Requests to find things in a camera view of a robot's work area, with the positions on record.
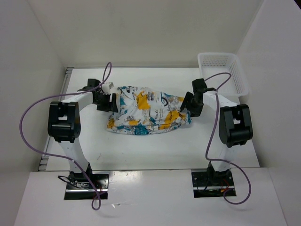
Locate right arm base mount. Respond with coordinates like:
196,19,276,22
191,169,237,198

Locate patterned white yellow teal shorts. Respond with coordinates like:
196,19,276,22
106,86,191,136

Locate purple cable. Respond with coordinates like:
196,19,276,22
18,62,112,210
204,72,252,205

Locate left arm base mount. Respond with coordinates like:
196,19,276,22
58,171,110,200

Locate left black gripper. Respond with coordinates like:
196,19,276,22
94,92,118,113

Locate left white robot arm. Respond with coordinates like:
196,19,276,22
48,79,118,188

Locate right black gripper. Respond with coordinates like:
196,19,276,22
180,91,204,117

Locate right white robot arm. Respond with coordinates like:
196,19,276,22
180,79,253,185

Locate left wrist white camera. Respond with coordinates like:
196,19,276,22
101,82,114,95

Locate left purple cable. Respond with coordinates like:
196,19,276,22
18,62,112,210

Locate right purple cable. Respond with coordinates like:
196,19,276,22
204,72,252,205

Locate white plastic basket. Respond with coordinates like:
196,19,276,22
198,52,249,97

